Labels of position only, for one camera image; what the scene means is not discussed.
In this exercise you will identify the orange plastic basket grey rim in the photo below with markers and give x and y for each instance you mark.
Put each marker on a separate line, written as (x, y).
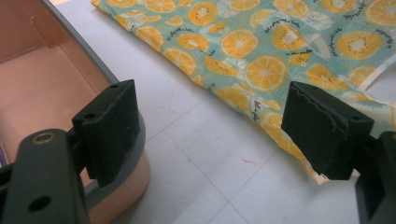
(40, 87)

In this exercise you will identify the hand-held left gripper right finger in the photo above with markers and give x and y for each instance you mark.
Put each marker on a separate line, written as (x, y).
(320, 133)

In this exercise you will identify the orange slice print cloth bag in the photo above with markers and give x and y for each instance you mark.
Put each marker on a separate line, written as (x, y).
(264, 46)

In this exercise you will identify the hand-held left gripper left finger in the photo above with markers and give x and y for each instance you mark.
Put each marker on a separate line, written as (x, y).
(109, 133)

